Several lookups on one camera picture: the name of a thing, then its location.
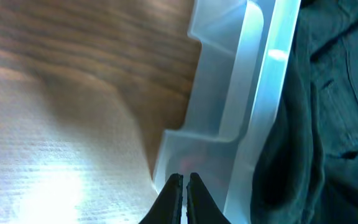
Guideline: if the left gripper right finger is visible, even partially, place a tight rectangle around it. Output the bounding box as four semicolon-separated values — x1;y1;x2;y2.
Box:
186;172;230;224

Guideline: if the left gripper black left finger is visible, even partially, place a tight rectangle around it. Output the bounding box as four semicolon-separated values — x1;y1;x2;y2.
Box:
139;174;183;224

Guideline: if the black garment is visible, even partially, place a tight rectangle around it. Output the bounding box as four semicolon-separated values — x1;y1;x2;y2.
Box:
250;0;358;223

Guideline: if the clear plastic storage bin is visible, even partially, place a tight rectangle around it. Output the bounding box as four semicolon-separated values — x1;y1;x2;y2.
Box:
153;0;301;223

